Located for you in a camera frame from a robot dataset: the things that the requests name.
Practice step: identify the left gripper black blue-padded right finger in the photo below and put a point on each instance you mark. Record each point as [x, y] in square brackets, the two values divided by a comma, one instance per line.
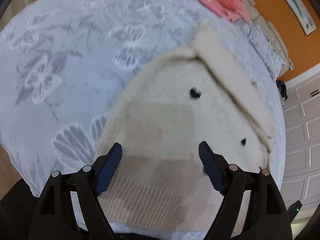
[266, 216]

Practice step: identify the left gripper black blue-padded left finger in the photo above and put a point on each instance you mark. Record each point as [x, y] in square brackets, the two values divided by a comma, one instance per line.
[68, 207]

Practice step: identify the cream knitted sweater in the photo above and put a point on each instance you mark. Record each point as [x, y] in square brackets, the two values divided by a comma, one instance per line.
[193, 94]

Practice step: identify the white wardrobe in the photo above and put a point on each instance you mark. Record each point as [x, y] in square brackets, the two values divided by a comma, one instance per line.
[302, 124]

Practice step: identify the black item on nightstand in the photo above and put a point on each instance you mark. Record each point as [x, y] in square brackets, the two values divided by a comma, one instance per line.
[282, 89]

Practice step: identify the grey butterfly bedspread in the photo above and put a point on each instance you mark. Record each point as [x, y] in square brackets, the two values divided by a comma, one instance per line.
[65, 63]

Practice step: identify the grey butterfly pillow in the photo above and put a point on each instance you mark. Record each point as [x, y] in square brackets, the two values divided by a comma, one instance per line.
[260, 42]

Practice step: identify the beige leather headboard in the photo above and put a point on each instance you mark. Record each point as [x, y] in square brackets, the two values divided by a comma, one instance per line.
[272, 33]

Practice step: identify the pink garment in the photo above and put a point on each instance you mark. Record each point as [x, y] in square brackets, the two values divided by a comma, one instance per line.
[231, 10]

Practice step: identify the framed feather wall picture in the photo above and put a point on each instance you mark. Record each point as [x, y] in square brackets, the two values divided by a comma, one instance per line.
[303, 15]

